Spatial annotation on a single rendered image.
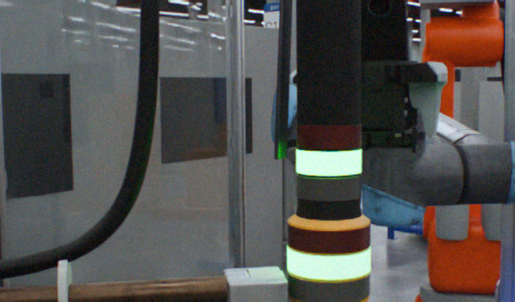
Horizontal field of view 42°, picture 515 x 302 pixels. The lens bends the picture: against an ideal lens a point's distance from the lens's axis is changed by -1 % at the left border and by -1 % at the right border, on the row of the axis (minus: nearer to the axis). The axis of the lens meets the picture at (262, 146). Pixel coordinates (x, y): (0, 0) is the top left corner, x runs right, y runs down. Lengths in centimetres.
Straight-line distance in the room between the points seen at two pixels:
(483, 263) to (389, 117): 373
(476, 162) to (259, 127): 423
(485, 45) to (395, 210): 360
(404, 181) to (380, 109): 19
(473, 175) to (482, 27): 358
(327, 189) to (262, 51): 472
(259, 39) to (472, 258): 215
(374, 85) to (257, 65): 439
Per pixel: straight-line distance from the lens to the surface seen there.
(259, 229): 510
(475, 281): 434
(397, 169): 78
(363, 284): 35
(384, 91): 61
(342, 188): 34
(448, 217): 418
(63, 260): 35
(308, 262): 34
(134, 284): 35
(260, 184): 505
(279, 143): 36
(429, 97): 55
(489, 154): 84
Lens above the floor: 165
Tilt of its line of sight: 5 degrees down
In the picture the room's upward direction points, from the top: 1 degrees counter-clockwise
